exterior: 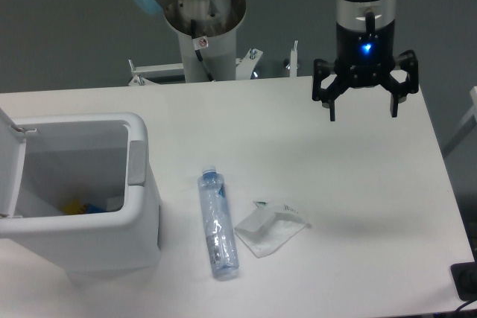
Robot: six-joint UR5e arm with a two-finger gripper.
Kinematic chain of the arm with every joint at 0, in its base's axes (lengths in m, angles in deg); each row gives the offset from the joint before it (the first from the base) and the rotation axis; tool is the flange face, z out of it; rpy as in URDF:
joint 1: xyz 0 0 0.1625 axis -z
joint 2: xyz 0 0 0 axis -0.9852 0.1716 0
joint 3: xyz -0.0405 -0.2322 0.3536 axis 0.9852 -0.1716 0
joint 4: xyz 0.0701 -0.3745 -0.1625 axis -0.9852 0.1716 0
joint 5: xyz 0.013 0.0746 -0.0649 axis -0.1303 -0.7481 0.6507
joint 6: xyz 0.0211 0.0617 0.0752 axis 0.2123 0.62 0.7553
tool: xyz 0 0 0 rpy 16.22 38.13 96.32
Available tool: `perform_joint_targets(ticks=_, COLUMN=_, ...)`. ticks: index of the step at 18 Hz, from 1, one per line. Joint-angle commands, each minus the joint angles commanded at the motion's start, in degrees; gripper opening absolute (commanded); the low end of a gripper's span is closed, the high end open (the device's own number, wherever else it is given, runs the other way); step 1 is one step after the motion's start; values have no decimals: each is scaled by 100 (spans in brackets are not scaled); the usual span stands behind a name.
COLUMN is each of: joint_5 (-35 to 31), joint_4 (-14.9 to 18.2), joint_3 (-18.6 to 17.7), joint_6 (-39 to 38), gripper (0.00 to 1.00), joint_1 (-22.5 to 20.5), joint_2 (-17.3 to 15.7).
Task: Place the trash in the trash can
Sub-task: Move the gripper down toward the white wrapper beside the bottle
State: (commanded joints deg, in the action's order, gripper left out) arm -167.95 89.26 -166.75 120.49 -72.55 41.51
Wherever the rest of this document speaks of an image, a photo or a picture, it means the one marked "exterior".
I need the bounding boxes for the white metal mounting frame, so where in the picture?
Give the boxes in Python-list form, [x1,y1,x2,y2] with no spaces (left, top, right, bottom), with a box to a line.
[127,39,300,86]

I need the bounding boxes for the yellow trash inside can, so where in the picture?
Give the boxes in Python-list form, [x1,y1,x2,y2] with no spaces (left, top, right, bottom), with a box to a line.
[60,200,87,215]

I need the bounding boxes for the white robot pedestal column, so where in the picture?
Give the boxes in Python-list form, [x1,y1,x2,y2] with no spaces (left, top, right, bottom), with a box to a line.
[164,0,246,83]

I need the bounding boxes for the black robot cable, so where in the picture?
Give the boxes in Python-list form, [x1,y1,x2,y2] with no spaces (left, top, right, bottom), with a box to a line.
[190,19,216,83]

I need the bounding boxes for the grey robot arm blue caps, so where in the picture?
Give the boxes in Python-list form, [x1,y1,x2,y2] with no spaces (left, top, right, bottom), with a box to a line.
[134,0,419,117]

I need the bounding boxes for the white frame piece right edge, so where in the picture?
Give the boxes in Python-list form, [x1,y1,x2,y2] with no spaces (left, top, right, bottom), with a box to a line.
[441,86,476,158]

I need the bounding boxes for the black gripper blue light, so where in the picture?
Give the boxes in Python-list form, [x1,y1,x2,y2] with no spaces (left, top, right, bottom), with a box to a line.
[312,22,419,121]

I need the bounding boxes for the white plastic wrapper bag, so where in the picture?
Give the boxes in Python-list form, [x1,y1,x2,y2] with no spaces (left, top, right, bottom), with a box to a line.
[234,200,310,258]

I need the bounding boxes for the black device at table edge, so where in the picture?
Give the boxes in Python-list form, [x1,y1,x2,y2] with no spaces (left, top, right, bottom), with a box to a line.
[450,262,476,301]

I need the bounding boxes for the white plastic trash can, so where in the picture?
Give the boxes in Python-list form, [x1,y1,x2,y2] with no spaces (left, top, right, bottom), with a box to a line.
[1,112,162,272]

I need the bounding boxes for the blue trash inside can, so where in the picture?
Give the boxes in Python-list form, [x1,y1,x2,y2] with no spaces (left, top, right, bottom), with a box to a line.
[83,203,107,214]

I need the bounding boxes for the crushed clear plastic water bottle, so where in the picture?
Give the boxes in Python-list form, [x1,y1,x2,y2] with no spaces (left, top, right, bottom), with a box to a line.
[198,165,239,281]

